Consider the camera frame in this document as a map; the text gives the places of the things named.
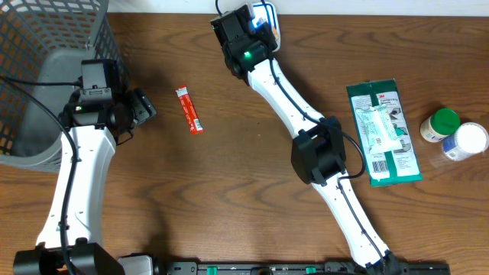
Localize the red white small packet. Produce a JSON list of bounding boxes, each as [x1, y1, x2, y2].
[[176, 86, 204, 134]]

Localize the pale green wipes packet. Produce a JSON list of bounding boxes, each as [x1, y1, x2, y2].
[[355, 105, 402, 155]]

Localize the green white package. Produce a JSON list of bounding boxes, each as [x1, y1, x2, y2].
[[347, 79, 423, 187]]

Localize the green lid jar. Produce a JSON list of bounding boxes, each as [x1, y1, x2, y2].
[[419, 108, 461, 143]]

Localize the white jar blue label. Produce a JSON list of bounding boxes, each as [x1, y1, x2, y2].
[[442, 122, 488, 161]]

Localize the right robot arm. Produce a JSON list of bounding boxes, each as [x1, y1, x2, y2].
[[210, 1, 400, 274]]

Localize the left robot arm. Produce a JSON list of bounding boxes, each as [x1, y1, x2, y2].
[[13, 59, 165, 274]]

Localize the white barcode scanner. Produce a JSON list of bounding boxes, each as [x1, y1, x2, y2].
[[247, 1, 281, 53]]

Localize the grey plastic mesh basket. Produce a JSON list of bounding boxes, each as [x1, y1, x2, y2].
[[1, 0, 129, 173]]

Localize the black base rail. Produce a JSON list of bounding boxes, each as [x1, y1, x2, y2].
[[167, 261, 451, 275]]

